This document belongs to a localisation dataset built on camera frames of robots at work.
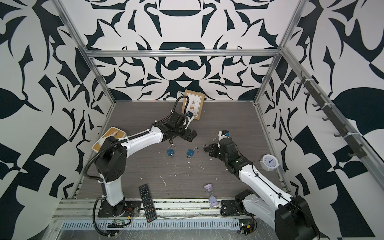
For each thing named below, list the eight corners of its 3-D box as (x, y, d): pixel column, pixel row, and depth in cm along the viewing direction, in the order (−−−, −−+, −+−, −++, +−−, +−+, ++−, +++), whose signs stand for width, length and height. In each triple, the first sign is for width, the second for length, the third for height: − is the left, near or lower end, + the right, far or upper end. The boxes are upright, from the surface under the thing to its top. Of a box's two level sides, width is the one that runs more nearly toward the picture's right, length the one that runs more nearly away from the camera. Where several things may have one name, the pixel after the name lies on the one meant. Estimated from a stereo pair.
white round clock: (261, 172, 90) (265, 168, 85) (257, 158, 96) (261, 154, 91) (276, 172, 90) (281, 168, 85) (271, 158, 96) (275, 154, 91)
